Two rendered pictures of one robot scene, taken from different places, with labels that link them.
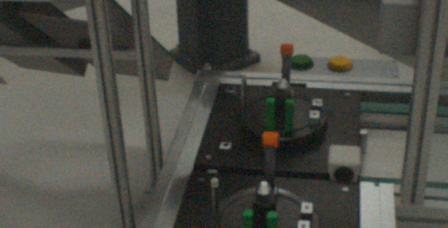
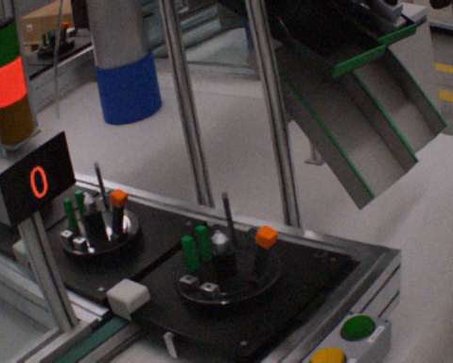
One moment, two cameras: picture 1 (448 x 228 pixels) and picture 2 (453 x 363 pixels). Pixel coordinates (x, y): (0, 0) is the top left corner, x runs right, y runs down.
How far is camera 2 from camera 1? 1.64 m
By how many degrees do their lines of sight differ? 100
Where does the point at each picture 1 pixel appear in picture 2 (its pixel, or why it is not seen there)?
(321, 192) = (111, 277)
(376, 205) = (82, 310)
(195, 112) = (318, 243)
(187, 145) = not seen: hidden behind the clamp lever
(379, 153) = not seen: outside the picture
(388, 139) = not seen: outside the picture
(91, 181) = (335, 230)
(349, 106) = (218, 337)
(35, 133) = (427, 199)
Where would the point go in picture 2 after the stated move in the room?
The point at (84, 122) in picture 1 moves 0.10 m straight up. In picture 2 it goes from (431, 226) to (430, 176)
